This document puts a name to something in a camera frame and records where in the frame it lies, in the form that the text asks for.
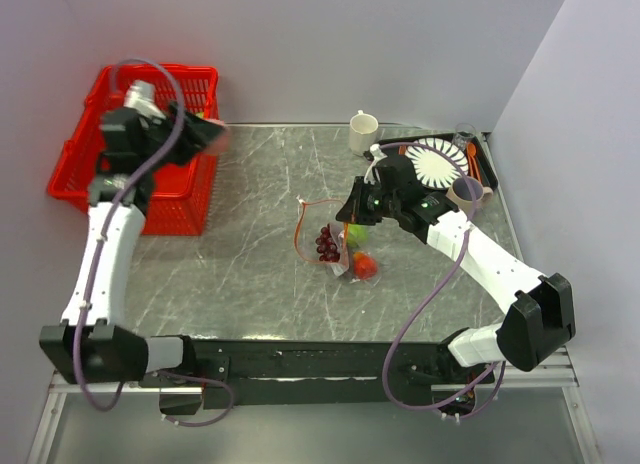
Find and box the green pear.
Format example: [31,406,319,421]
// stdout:
[346,224,369,248]

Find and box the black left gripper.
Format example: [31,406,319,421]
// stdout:
[140,100,227,174]

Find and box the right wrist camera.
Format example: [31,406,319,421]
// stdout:
[368,143,387,165]

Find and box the orange plastic spoon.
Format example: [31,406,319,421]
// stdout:
[466,141,482,182]

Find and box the dark green tray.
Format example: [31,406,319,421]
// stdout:
[377,133,499,190]

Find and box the red yellow apple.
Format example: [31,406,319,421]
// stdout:
[353,251,378,280]

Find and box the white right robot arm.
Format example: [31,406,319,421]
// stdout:
[336,155,575,382]

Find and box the clear zip top bag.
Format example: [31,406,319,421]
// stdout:
[294,198,379,282]

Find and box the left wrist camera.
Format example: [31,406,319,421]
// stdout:
[124,80,165,119]

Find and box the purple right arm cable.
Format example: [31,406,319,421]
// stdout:
[369,142,506,419]

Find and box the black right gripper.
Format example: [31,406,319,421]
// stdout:
[337,176,401,226]

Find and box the red plastic basket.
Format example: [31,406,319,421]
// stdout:
[47,64,218,236]

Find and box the blue striped white plate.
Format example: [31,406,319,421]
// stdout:
[405,137,469,190]

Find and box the clear drinking glass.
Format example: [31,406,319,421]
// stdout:
[452,123,476,151]

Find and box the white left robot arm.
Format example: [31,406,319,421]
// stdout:
[39,103,226,386]

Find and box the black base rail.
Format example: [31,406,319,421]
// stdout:
[74,337,554,416]

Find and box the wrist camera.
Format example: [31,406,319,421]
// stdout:
[124,80,165,119]
[368,143,387,165]

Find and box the dark red grape bunch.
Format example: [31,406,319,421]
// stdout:
[315,224,341,263]

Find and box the beige mug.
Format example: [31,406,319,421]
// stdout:
[446,176,493,215]

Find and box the pink peach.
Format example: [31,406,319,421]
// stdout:
[204,119,231,156]

